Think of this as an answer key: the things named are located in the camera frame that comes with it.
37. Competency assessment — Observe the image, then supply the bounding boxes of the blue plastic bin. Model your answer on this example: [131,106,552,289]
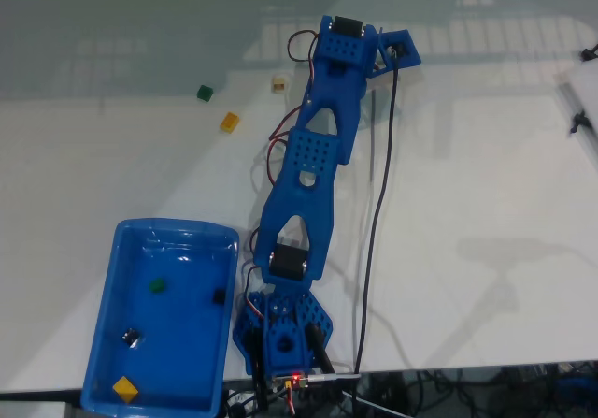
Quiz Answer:
[79,218,241,414]

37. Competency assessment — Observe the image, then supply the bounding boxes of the black power plug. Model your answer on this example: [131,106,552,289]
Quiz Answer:
[304,324,336,375]

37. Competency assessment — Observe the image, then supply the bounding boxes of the black table clamp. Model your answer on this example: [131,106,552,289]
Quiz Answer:
[250,326,270,412]

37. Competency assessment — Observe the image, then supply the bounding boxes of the white plug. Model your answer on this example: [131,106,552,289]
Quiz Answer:
[307,372,362,382]

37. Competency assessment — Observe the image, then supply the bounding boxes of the controller board with red light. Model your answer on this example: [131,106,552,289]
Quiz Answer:
[270,373,312,391]

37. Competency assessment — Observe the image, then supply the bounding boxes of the red black servo wire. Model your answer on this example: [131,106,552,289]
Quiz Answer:
[286,29,321,64]
[261,103,312,188]

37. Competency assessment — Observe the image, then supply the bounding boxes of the blue camera mount with camera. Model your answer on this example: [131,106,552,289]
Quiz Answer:
[373,27,422,80]

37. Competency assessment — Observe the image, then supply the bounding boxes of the tangled black cables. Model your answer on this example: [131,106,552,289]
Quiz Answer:
[363,366,598,418]

